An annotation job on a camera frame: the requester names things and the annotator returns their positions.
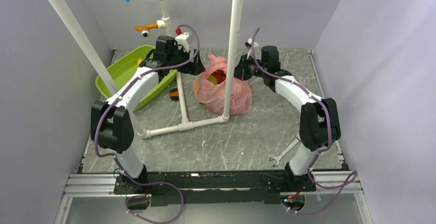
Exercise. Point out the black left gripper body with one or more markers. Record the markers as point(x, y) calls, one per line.
point(188, 67)

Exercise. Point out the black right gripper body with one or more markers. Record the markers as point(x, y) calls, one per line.
point(249, 68)

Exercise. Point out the pink plastic bag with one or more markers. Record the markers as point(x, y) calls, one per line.
point(212, 97)

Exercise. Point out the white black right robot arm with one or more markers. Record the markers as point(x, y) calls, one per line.
point(319, 125)

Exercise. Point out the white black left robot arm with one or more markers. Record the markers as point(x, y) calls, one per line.
point(111, 128)

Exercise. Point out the red fake fruit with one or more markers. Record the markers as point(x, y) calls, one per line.
point(220, 76)

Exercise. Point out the yellow fake corn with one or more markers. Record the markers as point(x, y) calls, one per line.
point(139, 62)

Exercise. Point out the yellow fake fruit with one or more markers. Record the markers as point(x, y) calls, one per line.
point(213, 80)

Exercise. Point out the orange plastic faucet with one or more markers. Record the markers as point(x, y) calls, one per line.
point(144, 30)

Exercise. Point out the orange black brush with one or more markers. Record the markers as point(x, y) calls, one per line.
point(174, 94)

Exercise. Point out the green plastic basin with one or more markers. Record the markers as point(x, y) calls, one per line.
point(125, 67)

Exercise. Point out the silver wrench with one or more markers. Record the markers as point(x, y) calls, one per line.
point(276, 159)

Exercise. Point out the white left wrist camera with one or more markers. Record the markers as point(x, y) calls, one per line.
point(184, 40)

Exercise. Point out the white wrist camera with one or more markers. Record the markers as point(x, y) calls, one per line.
point(184, 40)
point(253, 48)

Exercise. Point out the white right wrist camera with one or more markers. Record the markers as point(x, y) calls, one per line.
point(253, 48)

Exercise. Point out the white PVC pipe frame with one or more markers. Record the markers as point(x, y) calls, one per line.
point(69, 20)

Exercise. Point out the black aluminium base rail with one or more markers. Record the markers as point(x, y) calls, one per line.
point(266, 186)

